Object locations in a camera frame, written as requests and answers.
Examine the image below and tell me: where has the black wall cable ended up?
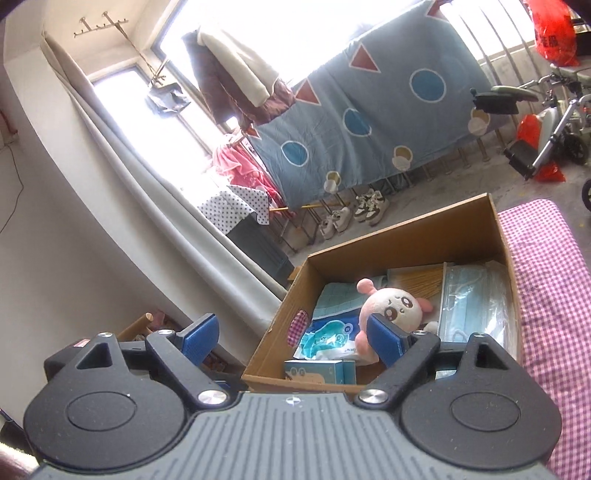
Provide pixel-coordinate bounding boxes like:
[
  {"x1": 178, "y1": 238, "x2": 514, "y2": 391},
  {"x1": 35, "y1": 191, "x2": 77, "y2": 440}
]
[{"x1": 0, "y1": 143, "x2": 24, "y2": 236}]

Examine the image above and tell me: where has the orange plastic bag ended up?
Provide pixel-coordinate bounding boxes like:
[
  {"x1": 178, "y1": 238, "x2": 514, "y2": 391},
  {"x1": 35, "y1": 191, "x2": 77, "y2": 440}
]
[{"x1": 516, "y1": 114, "x2": 566, "y2": 183}]

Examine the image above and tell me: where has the yellow pole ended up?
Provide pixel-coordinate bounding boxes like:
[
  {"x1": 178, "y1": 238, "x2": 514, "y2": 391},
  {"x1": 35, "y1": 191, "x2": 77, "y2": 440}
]
[{"x1": 270, "y1": 200, "x2": 319, "y2": 213}]

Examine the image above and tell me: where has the grey hanging rag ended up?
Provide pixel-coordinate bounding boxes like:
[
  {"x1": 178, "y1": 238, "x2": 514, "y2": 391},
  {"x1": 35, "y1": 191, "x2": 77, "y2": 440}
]
[{"x1": 147, "y1": 83, "x2": 191, "y2": 116}]

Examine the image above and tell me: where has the white polka dot cloth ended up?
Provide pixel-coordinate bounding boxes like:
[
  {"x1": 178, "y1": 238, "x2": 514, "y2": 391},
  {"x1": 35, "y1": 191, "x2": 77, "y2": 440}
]
[{"x1": 198, "y1": 185, "x2": 271, "y2": 236}]

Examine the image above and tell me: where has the blue wet wipes pack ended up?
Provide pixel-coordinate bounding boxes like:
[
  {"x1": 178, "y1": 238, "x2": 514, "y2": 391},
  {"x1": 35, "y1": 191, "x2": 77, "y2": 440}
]
[{"x1": 293, "y1": 316, "x2": 370, "y2": 363}]

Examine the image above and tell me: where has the grey curtain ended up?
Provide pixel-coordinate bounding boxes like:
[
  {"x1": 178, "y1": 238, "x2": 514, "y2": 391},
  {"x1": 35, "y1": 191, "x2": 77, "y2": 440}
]
[{"x1": 41, "y1": 32, "x2": 289, "y2": 328}]

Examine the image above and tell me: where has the blue sheet with shapes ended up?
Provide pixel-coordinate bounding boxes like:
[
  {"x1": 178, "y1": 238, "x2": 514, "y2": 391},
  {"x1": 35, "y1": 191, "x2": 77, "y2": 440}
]
[{"x1": 252, "y1": 0, "x2": 509, "y2": 210}]

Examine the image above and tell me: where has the pink hanging garment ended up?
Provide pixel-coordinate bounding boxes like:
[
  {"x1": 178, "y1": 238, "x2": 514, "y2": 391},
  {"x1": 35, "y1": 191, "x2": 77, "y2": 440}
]
[{"x1": 211, "y1": 134, "x2": 284, "y2": 208}]

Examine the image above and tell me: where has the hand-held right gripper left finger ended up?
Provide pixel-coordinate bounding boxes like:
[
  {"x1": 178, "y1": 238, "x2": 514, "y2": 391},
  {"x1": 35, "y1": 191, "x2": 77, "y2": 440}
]
[{"x1": 44, "y1": 313, "x2": 232, "y2": 409}]

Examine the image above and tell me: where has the pink plush toy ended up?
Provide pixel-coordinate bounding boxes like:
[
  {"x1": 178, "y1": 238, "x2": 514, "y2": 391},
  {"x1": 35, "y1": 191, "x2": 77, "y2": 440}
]
[{"x1": 355, "y1": 278, "x2": 439, "y2": 365}]

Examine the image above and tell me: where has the clear pack of face masks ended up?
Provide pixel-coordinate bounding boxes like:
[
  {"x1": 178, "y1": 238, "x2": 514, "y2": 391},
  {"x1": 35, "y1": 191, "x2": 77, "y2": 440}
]
[{"x1": 436, "y1": 263, "x2": 515, "y2": 352}]

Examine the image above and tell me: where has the metal wall hook rack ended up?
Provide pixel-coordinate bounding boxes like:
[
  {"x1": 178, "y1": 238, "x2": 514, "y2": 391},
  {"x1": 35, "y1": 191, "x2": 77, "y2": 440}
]
[{"x1": 74, "y1": 11, "x2": 130, "y2": 35}]

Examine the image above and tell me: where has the brown cardboard box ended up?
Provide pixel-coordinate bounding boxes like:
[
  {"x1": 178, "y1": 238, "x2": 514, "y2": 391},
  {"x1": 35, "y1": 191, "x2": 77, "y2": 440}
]
[{"x1": 241, "y1": 193, "x2": 525, "y2": 395}]

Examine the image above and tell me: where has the brown and white hanging jacket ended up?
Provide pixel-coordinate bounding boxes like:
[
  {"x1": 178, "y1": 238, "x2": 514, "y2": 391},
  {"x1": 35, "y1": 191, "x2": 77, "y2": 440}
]
[{"x1": 182, "y1": 21, "x2": 296, "y2": 125}]

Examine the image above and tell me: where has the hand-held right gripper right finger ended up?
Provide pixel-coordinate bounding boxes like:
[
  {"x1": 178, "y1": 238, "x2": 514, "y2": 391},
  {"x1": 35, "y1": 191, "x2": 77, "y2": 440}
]
[{"x1": 353, "y1": 313, "x2": 525, "y2": 409}]

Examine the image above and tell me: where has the silver wheelchair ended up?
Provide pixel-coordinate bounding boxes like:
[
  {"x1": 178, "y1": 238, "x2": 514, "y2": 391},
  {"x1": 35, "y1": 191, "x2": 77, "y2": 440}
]
[{"x1": 503, "y1": 65, "x2": 591, "y2": 181}]

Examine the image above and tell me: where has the black padded seat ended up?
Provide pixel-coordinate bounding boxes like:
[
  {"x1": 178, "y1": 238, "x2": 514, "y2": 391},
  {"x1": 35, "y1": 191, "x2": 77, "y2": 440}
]
[{"x1": 470, "y1": 85, "x2": 539, "y2": 116}]

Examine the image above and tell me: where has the dark grey cabinet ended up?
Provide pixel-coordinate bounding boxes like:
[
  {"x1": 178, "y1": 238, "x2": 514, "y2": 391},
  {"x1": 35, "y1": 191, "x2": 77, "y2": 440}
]
[{"x1": 226, "y1": 215, "x2": 296, "y2": 282}]

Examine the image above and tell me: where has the pink checked cloth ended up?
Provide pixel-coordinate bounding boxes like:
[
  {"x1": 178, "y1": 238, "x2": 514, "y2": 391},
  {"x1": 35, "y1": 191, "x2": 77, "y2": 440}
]
[{"x1": 287, "y1": 199, "x2": 591, "y2": 480}]

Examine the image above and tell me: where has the teal tissue box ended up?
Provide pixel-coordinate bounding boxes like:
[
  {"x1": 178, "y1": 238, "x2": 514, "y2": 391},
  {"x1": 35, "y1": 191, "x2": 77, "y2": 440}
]
[{"x1": 284, "y1": 359, "x2": 358, "y2": 386}]

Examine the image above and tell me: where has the teal checked microfibre cloth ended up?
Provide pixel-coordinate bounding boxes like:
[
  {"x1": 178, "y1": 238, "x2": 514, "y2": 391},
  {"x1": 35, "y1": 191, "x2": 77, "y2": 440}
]
[{"x1": 314, "y1": 276, "x2": 389, "y2": 321}]

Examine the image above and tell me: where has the wooden stick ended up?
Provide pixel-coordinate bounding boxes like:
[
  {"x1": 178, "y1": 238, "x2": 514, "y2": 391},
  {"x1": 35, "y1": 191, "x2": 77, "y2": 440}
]
[{"x1": 117, "y1": 313, "x2": 154, "y2": 340}]

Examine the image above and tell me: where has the red plastic bag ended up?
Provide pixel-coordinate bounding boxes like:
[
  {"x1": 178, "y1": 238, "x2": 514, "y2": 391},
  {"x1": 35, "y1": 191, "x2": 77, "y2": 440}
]
[{"x1": 526, "y1": 0, "x2": 581, "y2": 68}]

